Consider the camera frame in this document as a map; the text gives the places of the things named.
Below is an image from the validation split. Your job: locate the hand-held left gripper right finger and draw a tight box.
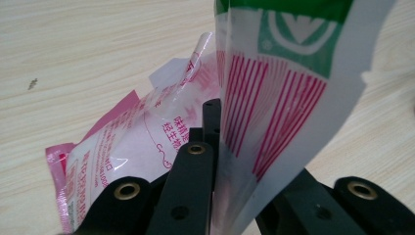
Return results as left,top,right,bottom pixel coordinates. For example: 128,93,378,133
255,167,367,235

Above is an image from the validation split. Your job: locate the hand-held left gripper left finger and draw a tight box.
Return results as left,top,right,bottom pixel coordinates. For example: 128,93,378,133
146,98,223,235

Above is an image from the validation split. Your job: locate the pink and white plastic bag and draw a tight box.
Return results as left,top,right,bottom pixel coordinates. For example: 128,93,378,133
44,0,397,235

